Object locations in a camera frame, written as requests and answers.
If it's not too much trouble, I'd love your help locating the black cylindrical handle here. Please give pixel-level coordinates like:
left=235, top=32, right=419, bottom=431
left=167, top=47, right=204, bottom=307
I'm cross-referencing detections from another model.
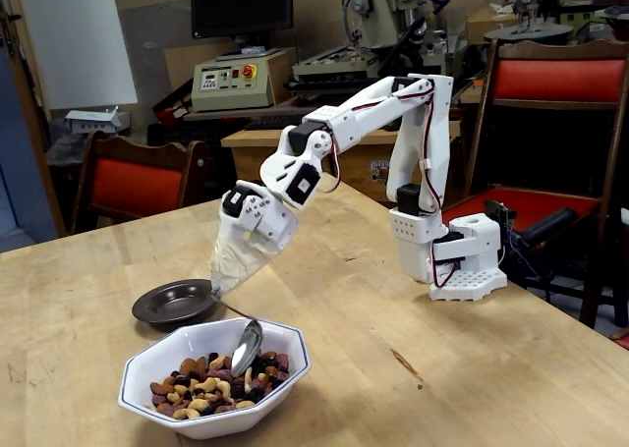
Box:
left=520, top=207, right=579, bottom=247

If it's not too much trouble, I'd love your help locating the brown cardboard box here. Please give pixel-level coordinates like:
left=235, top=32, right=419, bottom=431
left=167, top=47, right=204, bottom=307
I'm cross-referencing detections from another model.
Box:
left=465, top=5, right=522, bottom=45

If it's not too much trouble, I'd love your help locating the beige control box red button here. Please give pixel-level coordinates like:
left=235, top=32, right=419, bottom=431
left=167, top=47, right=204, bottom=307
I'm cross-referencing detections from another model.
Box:
left=191, top=48, right=299, bottom=113

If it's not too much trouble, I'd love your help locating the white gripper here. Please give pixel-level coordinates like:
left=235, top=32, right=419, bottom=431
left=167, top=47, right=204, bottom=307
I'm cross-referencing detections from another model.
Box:
left=220, top=181, right=300, bottom=251

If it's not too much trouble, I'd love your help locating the black computer monitor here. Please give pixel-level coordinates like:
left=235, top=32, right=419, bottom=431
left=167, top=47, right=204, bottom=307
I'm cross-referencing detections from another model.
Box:
left=190, top=0, right=295, bottom=58

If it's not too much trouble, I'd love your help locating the tall wooden chair red cushion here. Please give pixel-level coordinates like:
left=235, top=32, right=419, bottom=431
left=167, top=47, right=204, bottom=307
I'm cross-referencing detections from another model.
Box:
left=464, top=37, right=629, bottom=330

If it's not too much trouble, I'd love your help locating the white five-joint robot arm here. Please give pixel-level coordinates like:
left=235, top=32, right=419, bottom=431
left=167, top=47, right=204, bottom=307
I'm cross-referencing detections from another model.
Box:
left=258, top=73, right=510, bottom=304

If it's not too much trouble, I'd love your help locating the light wooden desk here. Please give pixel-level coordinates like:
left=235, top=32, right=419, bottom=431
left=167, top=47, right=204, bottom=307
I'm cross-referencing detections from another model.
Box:
left=220, top=112, right=466, bottom=205

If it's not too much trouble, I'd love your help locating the white octagonal bowl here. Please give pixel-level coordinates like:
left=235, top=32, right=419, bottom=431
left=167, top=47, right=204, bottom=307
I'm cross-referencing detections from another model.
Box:
left=117, top=316, right=312, bottom=441

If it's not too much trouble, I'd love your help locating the white wall panel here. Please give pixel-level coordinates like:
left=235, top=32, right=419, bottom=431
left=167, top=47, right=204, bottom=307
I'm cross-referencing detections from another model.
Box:
left=19, top=0, right=139, bottom=112

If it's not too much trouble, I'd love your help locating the low wooden chair red cushion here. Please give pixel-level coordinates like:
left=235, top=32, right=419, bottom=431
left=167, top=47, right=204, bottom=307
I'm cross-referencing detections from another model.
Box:
left=68, top=130, right=210, bottom=235

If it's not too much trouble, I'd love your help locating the beige milling machine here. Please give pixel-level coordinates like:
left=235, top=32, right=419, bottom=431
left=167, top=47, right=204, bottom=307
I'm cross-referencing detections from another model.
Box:
left=287, top=0, right=473, bottom=107

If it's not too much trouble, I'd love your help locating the small white model box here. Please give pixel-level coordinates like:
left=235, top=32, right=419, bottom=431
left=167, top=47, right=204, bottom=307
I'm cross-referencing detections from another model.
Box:
left=65, top=106, right=132, bottom=137

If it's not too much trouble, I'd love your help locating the black keyboard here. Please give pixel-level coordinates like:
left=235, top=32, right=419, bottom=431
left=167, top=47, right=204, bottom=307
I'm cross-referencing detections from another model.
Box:
left=244, top=115, right=310, bottom=132

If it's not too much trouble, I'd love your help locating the small metal machine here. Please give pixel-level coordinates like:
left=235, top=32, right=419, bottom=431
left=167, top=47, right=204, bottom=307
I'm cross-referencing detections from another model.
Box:
left=494, top=0, right=574, bottom=26

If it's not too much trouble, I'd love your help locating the mixed nuts and dried fruit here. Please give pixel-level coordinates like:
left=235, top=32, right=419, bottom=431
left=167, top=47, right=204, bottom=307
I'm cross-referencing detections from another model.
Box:
left=149, top=351, right=291, bottom=420

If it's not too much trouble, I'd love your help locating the dark round platform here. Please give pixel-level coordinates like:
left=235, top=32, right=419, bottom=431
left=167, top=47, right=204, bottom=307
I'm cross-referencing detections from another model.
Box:
left=484, top=23, right=575, bottom=43

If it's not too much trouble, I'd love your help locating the robot controller circuit board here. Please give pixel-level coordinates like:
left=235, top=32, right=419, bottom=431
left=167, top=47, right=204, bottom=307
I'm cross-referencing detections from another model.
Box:
left=484, top=198, right=517, bottom=232

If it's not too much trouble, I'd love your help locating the black plastic crate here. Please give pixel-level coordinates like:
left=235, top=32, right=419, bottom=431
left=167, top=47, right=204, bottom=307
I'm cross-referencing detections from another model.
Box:
left=146, top=121, right=237, bottom=148

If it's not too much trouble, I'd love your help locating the beige masking tape wrap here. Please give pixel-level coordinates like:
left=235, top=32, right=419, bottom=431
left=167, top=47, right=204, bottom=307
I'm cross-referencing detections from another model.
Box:
left=208, top=215, right=286, bottom=301

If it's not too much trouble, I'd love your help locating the bent metal spoon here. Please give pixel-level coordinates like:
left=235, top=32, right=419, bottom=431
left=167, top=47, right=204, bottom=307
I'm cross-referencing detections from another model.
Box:
left=213, top=292, right=265, bottom=378

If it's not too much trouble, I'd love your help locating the dark brown small plate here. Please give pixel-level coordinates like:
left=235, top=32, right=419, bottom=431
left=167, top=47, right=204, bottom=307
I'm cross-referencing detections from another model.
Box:
left=131, top=278, right=225, bottom=326

